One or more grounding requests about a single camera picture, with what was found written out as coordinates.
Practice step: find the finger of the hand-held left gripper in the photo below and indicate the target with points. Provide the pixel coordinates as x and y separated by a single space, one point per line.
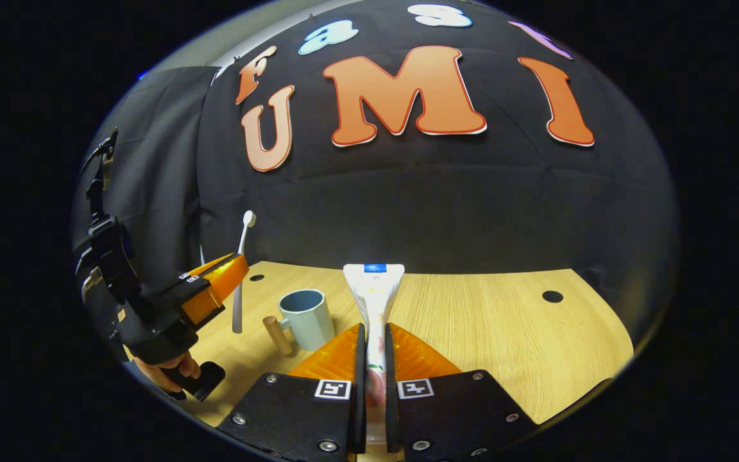
206 269
219 292

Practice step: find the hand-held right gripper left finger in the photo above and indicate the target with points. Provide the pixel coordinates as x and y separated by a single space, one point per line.
292 410

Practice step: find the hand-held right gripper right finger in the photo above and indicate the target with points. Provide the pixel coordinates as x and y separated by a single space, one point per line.
459 417

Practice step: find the white toothbrush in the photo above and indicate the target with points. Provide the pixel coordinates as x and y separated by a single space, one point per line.
238 308

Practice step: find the white toothpaste tube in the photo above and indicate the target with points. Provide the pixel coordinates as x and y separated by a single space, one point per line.
374 301

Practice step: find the light wooden desktop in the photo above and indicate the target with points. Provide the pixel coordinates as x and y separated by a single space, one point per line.
504 346

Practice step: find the black backdrop cloth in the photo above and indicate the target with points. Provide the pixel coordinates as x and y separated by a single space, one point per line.
440 205

